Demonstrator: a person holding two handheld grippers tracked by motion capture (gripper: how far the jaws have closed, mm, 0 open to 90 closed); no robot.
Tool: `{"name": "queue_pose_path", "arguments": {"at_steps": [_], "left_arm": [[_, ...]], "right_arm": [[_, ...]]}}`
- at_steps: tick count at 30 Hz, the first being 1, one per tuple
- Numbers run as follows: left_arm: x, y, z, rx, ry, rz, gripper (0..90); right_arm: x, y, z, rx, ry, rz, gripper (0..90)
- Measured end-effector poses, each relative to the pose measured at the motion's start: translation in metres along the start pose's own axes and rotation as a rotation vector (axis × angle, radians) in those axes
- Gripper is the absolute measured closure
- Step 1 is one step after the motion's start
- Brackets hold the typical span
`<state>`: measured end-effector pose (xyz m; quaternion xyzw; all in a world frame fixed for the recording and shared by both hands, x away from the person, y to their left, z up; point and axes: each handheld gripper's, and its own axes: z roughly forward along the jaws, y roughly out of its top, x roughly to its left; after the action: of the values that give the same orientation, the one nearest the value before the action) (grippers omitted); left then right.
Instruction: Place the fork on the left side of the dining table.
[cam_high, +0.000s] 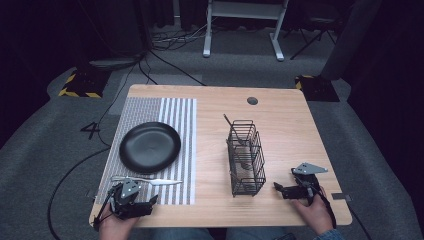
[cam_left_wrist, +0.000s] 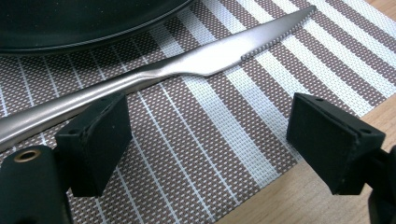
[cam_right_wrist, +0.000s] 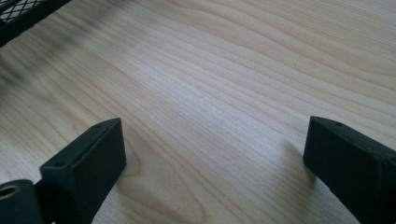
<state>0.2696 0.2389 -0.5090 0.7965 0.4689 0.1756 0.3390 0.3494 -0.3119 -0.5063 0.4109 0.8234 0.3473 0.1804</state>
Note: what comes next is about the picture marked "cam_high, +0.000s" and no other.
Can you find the grey white striped placemat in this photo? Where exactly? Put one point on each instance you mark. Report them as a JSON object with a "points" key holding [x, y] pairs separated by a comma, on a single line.
{"points": [[176, 110]]}

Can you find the black yellow striped base plate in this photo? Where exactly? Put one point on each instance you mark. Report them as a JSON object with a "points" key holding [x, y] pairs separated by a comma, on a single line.
{"points": [[85, 85], [316, 88]]}

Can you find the black tripod stand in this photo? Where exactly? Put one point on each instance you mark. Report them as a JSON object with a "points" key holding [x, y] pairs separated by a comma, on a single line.
{"points": [[313, 36]]}

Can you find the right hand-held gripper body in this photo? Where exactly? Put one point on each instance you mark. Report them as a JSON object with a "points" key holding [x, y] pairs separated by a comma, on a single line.
{"points": [[306, 183]]}

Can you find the person's left hand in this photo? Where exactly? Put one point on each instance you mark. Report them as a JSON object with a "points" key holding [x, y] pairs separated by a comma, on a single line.
{"points": [[115, 227]]}

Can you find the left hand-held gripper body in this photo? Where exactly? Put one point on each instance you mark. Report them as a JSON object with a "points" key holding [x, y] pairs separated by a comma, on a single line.
{"points": [[130, 190]]}

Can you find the grey upright post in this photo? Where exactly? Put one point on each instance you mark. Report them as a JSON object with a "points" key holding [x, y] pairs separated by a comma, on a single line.
{"points": [[350, 36]]}

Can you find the person's right hand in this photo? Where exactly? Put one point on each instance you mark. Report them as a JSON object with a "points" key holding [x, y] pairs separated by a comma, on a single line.
{"points": [[315, 213]]}

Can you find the white desk frame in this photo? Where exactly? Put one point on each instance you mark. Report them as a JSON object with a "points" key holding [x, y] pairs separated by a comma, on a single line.
{"points": [[246, 10]]}

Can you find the metal fork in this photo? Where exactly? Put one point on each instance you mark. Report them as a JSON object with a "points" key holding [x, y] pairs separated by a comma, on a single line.
{"points": [[237, 137]]}

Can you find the grey tape strip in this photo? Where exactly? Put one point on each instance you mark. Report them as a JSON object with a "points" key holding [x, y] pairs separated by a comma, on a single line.
{"points": [[341, 196]]}

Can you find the silver table knife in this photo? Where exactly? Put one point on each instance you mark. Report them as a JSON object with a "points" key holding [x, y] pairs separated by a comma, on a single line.
{"points": [[146, 180]]}

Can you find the black round plate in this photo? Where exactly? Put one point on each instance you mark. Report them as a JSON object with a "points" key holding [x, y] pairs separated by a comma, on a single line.
{"points": [[150, 147]]}

